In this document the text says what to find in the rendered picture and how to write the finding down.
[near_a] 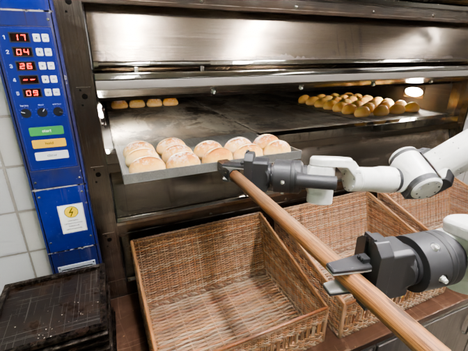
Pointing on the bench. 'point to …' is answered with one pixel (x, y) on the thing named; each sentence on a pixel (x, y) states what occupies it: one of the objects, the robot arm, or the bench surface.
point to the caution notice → (72, 218)
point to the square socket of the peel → (225, 168)
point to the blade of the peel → (195, 164)
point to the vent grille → (76, 265)
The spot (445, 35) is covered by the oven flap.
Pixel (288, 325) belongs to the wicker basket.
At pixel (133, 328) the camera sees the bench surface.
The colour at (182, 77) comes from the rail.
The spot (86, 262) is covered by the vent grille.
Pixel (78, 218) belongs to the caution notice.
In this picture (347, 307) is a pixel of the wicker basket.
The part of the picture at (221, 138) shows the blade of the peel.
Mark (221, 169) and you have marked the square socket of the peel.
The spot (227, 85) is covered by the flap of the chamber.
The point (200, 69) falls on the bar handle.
